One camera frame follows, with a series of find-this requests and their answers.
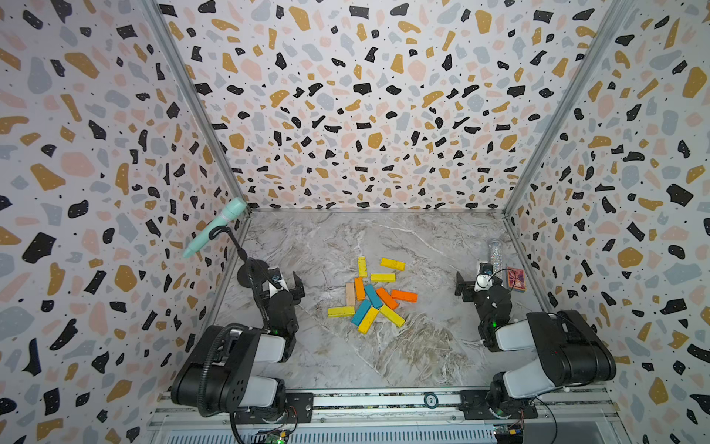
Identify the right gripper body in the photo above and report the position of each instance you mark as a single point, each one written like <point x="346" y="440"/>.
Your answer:
<point x="483" y="301"/>

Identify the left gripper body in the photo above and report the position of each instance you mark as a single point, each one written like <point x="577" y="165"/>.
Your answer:
<point x="293" y="298"/>

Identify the orange block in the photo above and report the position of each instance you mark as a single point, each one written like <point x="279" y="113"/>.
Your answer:
<point x="401" y="295"/>

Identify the orange block diagonal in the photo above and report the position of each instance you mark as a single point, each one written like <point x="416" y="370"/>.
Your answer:
<point x="387" y="299"/>

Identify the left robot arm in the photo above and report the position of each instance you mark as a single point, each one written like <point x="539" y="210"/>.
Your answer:
<point x="218" y="376"/>

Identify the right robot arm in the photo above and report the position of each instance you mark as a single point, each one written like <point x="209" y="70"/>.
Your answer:
<point x="568" y="352"/>

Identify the red playing card box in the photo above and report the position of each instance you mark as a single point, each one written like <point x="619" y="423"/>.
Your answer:
<point x="516" y="279"/>

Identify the black microphone stand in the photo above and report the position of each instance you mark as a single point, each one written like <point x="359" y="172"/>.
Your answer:
<point x="253" y="273"/>

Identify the glitter filled clear tube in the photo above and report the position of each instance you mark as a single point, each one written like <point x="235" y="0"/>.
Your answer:
<point x="496" y="255"/>

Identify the beige wooden block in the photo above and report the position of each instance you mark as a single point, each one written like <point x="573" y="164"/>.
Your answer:
<point x="351" y="297"/>

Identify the orange block vertical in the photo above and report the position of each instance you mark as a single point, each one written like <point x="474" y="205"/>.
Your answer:
<point x="359" y="289"/>

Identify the teal block lower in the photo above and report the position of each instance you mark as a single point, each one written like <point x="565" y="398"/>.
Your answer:
<point x="361" y="312"/>

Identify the teal block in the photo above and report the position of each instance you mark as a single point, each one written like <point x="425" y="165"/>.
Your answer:
<point x="361" y="312"/>
<point x="373" y="297"/>

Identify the yellow block top vertical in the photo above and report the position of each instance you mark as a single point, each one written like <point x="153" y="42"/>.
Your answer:
<point x="362" y="267"/>

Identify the teal block upper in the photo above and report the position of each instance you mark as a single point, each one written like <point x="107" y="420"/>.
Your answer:
<point x="373" y="297"/>

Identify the yellow block bottom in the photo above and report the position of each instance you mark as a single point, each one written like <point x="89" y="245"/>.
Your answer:
<point x="368" y="320"/>

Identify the mint green microphone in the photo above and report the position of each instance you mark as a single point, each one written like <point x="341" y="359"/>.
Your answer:
<point x="233" y="209"/>

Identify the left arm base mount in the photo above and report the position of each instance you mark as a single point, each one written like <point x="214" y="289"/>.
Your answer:
<point x="289" y="408"/>

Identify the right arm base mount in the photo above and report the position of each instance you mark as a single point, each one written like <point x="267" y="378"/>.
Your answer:
<point x="495" y="404"/>

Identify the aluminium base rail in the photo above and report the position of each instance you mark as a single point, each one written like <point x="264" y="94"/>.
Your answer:
<point x="406" y="415"/>

